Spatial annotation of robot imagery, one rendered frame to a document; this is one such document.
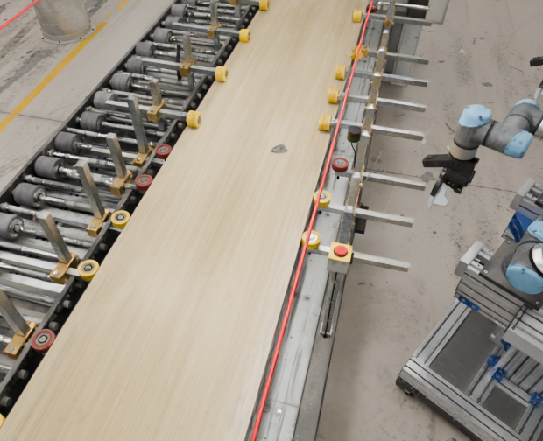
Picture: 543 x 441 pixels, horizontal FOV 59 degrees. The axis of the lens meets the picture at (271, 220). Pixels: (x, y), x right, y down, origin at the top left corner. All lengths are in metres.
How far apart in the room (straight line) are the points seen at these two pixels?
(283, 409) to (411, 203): 2.03
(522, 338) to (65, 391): 1.55
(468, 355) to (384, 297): 0.61
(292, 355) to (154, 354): 0.58
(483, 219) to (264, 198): 1.88
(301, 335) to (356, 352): 0.75
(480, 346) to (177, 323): 1.59
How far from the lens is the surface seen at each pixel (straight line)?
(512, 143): 1.45
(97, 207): 2.24
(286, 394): 1.97
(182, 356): 1.74
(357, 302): 2.94
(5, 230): 2.42
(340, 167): 2.33
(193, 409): 1.66
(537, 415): 2.66
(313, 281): 2.23
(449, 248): 3.35
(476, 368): 2.66
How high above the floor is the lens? 2.44
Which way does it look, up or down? 48 degrees down
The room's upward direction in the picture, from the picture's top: 1 degrees clockwise
